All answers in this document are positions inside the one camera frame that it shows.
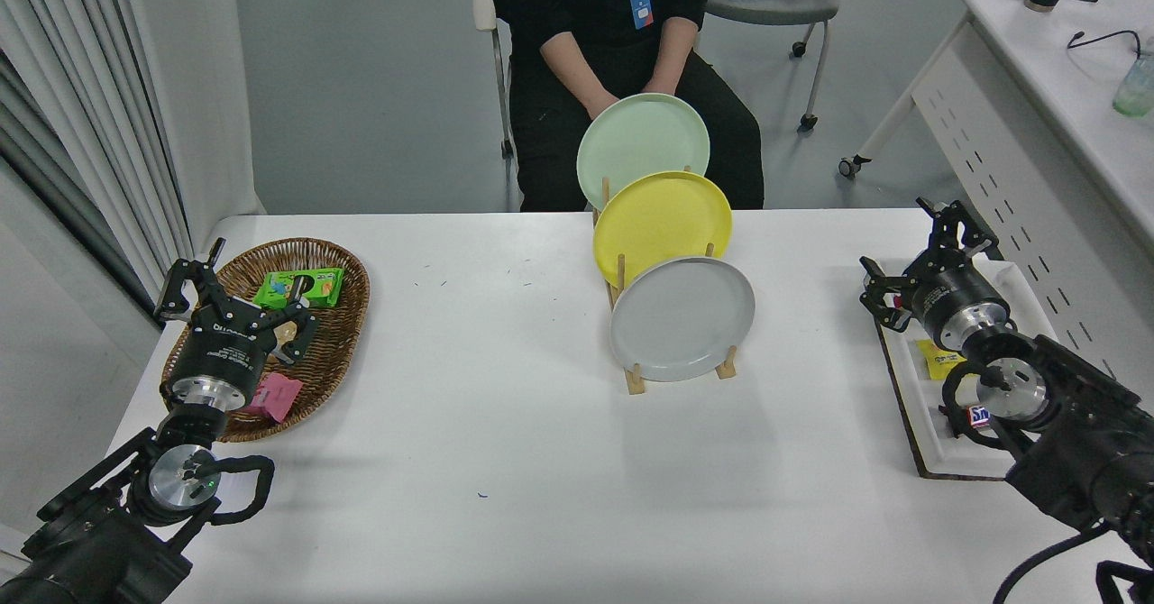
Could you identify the brown wicker basket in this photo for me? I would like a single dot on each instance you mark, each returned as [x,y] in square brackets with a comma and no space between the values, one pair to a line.
[338,352]

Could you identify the pale green plate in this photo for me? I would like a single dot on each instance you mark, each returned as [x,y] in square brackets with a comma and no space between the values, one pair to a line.
[640,140]

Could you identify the yellow plate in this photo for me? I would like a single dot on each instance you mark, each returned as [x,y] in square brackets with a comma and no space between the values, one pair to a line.
[658,225]

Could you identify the white perforated desk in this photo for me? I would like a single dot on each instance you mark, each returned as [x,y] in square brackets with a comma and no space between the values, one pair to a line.
[1064,90]

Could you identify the pink snack packet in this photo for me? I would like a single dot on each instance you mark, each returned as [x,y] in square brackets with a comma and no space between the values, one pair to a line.
[275,397]

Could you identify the white tray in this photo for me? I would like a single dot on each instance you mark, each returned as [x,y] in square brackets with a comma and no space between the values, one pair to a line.
[911,388]

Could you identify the green snack box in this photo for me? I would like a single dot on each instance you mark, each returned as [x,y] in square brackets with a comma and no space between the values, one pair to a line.
[315,287]

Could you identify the grey office chair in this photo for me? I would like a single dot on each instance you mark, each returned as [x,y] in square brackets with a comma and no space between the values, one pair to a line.
[775,7]

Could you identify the person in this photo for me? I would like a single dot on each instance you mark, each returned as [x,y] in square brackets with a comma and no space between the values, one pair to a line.
[577,9]

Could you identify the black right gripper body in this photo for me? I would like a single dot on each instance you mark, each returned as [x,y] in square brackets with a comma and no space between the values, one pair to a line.
[947,293]

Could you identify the white curtain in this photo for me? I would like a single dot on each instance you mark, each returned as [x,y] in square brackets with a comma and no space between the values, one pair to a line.
[72,90]

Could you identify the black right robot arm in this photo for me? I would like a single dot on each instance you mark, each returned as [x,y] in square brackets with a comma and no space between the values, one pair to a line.
[1082,446]

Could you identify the person's right hand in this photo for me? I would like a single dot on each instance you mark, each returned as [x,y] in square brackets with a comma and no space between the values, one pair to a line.
[600,104]

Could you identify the brown Snickers bar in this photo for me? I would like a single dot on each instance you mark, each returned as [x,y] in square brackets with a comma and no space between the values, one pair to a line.
[978,418]

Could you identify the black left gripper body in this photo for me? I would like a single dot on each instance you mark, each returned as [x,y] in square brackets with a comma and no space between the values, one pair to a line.
[221,356]

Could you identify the yellow snack packet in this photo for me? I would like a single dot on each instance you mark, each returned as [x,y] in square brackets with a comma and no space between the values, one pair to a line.
[938,361]

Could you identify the wooden plate rack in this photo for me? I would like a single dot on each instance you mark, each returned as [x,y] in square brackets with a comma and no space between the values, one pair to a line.
[636,380]

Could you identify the white armrest chair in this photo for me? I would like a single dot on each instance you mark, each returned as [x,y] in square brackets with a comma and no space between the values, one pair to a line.
[485,11]

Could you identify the person's left hand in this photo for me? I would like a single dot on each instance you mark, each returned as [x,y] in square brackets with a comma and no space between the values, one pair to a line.
[661,86]

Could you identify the clear green bottle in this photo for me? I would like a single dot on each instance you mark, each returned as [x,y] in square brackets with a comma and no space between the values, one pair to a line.
[1136,90]

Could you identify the grey plate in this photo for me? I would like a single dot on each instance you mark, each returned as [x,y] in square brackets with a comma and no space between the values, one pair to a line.
[681,320]

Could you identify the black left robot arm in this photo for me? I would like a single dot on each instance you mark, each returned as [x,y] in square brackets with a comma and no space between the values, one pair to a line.
[90,550]

